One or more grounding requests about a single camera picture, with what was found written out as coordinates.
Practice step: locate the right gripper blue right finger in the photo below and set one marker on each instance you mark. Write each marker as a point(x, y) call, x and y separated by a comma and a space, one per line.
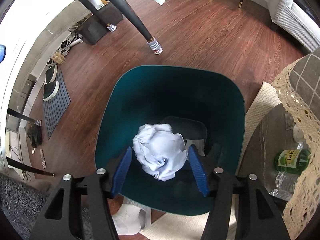
point(198, 171)

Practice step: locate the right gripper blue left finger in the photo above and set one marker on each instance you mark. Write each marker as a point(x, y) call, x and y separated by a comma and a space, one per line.
point(121, 172)

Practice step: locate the large paper ball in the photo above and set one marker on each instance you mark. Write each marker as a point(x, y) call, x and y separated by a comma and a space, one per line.
point(160, 152)

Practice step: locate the dark teal trash bin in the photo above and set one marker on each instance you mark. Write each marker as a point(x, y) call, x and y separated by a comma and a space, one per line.
point(158, 112)

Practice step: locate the white slipper foot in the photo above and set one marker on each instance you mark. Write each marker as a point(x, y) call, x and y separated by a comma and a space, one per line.
point(130, 219)

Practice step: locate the clear plastic bottle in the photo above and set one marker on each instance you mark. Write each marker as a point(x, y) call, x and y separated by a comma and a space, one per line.
point(285, 185)

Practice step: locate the green glass bottle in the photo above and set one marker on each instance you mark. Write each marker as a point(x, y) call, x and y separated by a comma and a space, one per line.
point(292, 161)

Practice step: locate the striped grey door mat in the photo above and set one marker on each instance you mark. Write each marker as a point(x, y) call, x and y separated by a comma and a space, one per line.
point(55, 107)

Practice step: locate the dark shoe white sole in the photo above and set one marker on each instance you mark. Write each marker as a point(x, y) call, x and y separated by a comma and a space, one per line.
point(50, 90)

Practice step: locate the grey checked tablecloth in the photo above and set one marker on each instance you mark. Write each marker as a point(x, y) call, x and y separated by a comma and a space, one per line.
point(297, 87)

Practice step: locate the black table leg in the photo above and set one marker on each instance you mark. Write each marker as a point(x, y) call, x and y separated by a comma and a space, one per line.
point(129, 13)
point(96, 13)

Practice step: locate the dark storage box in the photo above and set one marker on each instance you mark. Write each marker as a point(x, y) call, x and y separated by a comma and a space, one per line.
point(92, 29)

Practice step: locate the grey armchair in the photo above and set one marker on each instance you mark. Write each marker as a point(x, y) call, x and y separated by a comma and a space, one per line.
point(292, 18)

